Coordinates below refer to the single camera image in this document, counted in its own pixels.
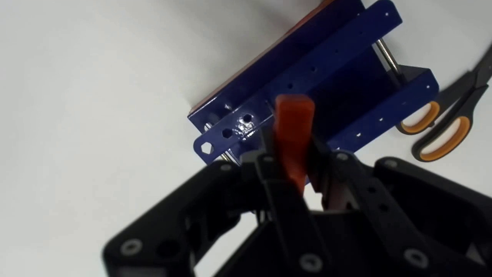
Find black orange handled scissors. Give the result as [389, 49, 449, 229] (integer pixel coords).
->
[395, 41, 492, 164]

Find blue metal rack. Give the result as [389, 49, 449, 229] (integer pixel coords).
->
[186, 0, 441, 166]

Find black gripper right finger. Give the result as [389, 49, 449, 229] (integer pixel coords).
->
[306, 147, 492, 277]

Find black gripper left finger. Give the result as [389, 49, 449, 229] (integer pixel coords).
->
[101, 147, 335, 277]

